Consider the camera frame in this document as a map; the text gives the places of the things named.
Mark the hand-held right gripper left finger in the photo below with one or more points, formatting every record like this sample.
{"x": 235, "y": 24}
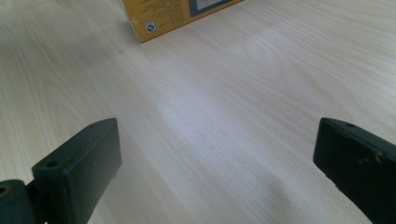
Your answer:
{"x": 81, "y": 168}

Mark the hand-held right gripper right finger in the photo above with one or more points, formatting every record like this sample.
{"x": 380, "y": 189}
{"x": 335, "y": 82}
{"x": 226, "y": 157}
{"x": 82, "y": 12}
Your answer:
{"x": 358, "y": 161}

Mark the yellow cardboard box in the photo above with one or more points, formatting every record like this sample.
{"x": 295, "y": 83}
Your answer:
{"x": 162, "y": 17}

